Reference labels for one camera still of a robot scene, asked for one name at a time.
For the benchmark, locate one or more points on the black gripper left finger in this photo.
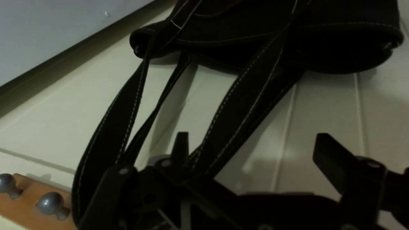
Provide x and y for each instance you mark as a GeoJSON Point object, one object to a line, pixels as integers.
{"type": "Point", "coordinates": [154, 196]}

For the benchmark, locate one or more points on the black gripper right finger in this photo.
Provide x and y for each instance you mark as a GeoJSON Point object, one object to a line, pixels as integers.
{"type": "Point", "coordinates": [362, 183]}

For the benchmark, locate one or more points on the black tote bag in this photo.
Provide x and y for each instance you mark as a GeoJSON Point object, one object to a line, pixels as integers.
{"type": "Point", "coordinates": [264, 39]}

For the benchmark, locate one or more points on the wooden peg rack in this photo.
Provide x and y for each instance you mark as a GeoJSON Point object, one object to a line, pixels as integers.
{"type": "Point", "coordinates": [26, 209]}

